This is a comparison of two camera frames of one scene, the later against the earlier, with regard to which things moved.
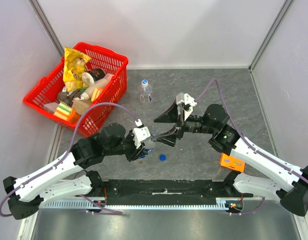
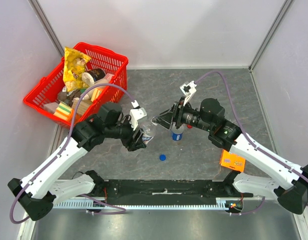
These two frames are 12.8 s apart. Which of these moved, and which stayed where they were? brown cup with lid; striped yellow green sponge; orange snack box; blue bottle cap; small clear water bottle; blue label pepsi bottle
Moved: small clear water bottle; blue label pepsi bottle
Stayed: striped yellow green sponge; orange snack box; blue bottle cap; brown cup with lid
